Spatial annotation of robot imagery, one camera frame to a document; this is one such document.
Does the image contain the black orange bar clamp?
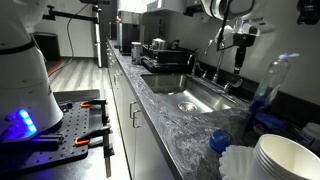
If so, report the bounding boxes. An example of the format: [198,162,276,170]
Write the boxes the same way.
[79,98,111,126]
[73,124,116,179]

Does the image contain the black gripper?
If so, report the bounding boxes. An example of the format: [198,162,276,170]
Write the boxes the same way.
[232,32,258,75]

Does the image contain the black hanging cable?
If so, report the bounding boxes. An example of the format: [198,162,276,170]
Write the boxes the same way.
[48,2,91,77]

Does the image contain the metal stand pole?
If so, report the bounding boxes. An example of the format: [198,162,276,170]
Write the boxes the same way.
[92,4,103,69]

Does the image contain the black wall dispenser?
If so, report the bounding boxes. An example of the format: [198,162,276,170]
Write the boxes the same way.
[296,0,320,26]

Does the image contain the clear dish soap bottle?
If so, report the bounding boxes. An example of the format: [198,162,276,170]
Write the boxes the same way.
[249,52,301,114]

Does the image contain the black wire sponge rack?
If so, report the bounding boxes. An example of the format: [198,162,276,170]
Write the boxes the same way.
[245,106,301,143]

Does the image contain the black trash bin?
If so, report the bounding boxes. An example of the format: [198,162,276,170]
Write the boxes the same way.
[33,31,62,62]

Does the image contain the white paper coffee filters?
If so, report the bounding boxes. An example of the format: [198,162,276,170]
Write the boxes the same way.
[218,144,258,180]

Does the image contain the stainless steel sink basin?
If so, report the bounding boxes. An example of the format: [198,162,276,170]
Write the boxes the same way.
[140,73,238,117]

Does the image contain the chrome side sprayer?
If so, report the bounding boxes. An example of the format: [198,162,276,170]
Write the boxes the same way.
[187,53,198,76]

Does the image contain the metal canister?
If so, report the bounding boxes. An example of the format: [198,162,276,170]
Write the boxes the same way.
[130,41,144,65]

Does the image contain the white pill bottle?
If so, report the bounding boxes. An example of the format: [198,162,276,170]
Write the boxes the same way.
[297,122,320,152]

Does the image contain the chrome lever faucet handle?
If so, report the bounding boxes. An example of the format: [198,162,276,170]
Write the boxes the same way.
[198,68,209,80]
[223,78,244,94]

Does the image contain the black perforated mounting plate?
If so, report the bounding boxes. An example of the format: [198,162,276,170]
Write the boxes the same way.
[0,99,116,175]

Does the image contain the chrome sink faucet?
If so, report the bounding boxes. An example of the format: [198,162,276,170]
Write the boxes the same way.
[204,37,227,84]

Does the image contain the blue sponge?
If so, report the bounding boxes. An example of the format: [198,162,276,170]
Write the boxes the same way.
[256,112,288,130]

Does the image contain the black coffee machine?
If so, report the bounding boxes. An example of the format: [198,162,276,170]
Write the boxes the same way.
[116,9,144,55]

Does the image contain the black dish drying rack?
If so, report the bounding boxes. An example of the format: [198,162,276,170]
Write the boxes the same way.
[140,44,198,74]

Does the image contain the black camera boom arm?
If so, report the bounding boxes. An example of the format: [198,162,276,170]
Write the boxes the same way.
[43,4,100,24]

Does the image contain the metal cabinet door handle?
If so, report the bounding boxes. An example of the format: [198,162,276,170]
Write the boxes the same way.
[132,109,143,130]
[128,101,140,120]

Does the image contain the grey kitchen cabinet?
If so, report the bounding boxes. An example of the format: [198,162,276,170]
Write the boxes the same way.
[105,39,176,180]

